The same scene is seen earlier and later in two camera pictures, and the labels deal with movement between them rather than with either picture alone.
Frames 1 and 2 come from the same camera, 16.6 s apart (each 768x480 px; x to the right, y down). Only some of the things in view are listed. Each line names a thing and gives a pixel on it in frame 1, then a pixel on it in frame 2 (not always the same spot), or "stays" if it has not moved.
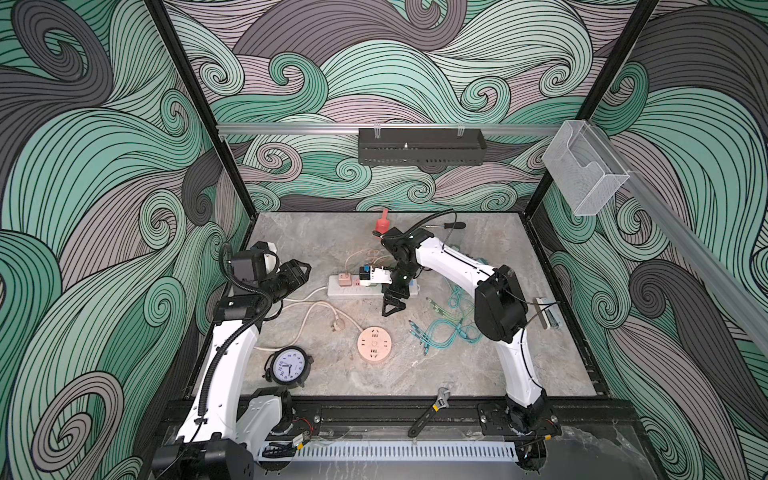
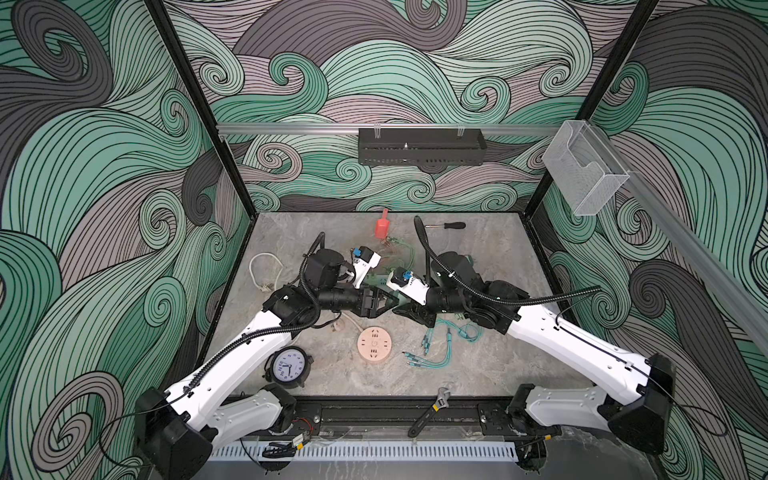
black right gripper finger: [397, 306] -> [409, 310]
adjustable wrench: [441, 403] stays
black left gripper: [292, 275] -> [371, 310]
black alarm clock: [289, 365] stays
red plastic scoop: [382, 225] stays
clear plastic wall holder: [586, 172] stays
